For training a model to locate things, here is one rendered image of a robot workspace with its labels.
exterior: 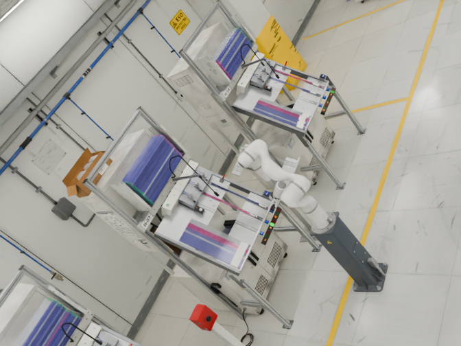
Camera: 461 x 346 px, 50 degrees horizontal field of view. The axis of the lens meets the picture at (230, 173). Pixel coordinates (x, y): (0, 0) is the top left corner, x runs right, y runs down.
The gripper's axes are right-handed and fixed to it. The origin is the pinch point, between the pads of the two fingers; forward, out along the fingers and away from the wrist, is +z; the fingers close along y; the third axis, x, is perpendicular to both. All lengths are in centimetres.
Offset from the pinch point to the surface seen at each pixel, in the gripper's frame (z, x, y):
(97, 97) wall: 78, 219, 75
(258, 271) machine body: 63, -9, -31
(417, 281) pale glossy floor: -13, -115, -17
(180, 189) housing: 2, 72, -20
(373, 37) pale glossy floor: 89, -22, 336
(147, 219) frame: 3, 82, -55
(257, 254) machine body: 57, -3, -19
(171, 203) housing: 2, 72, -35
